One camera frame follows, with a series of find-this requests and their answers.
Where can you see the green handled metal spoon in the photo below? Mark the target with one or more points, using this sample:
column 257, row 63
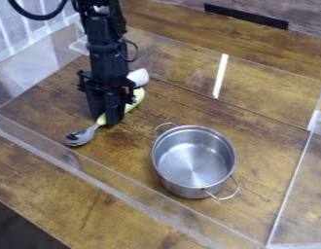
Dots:
column 81, row 137

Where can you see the black strip on table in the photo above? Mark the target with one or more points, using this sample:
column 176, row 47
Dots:
column 254, row 18

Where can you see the red white toy mushroom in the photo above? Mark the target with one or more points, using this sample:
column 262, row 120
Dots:
column 139, row 77

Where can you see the clear acrylic tray wall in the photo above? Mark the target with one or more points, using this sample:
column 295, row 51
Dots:
column 161, row 206

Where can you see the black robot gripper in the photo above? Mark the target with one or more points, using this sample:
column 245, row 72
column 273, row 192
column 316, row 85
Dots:
column 105, row 82

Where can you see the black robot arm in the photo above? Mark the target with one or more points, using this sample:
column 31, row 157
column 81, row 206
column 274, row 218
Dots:
column 105, row 26

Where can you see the clear acrylic triangle bracket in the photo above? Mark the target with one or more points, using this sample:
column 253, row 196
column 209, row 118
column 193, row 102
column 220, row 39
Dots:
column 78, row 45

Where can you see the stainless steel pot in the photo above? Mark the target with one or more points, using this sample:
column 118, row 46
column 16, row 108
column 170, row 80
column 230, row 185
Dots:
column 194, row 159

